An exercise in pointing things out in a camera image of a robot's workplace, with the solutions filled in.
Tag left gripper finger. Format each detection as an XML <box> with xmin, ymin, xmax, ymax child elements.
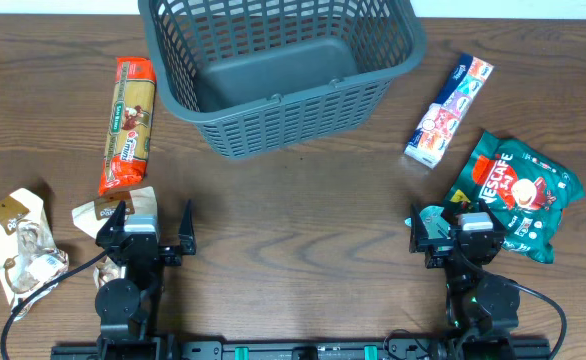
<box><xmin>97</xmin><ymin>200</ymin><xmax>126</xmax><ymax>238</ymax></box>
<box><xmin>178</xmin><ymin>200</ymin><xmax>196</xmax><ymax>248</ymax></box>

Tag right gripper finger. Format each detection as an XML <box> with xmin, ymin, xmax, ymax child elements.
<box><xmin>478</xmin><ymin>199</ymin><xmax>504</xmax><ymax>231</ymax></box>
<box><xmin>410</xmin><ymin>204</ymin><xmax>427</xmax><ymax>245</ymax></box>

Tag teal wet wipes packet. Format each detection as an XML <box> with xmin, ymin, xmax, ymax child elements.
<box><xmin>405</xmin><ymin>205</ymin><xmax>451</xmax><ymax>241</ymax></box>

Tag beige cookie bag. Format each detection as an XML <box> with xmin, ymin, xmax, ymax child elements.
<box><xmin>72</xmin><ymin>186</ymin><xmax>157</xmax><ymax>288</ymax></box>
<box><xmin>0</xmin><ymin>188</ymin><xmax>69</xmax><ymax>309</ymax></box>

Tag green Nescafe bag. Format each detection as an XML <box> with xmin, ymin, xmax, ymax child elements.
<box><xmin>443</xmin><ymin>132</ymin><xmax>585</xmax><ymax>264</ymax></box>

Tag Kleenex tissue multipack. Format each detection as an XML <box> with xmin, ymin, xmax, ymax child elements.
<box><xmin>404</xmin><ymin>54</ymin><xmax>494</xmax><ymax>168</ymax></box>

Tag orange spaghetti packet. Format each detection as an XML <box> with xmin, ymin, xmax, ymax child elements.
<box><xmin>98</xmin><ymin>57</ymin><xmax>156</xmax><ymax>195</ymax></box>

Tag grey plastic basket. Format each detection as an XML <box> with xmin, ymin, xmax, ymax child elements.
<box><xmin>138</xmin><ymin>0</ymin><xmax>427</xmax><ymax>158</ymax></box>

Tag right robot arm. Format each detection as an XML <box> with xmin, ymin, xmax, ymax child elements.
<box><xmin>409</xmin><ymin>201</ymin><xmax>520</xmax><ymax>359</ymax></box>

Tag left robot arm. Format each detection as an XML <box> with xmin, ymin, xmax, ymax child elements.
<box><xmin>95</xmin><ymin>202</ymin><xmax>196</xmax><ymax>359</ymax></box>

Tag black mounting rail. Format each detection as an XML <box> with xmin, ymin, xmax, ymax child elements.
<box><xmin>50</xmin><ymin>338</ymin><xmax>551</xmax><ymax>360</ymax></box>

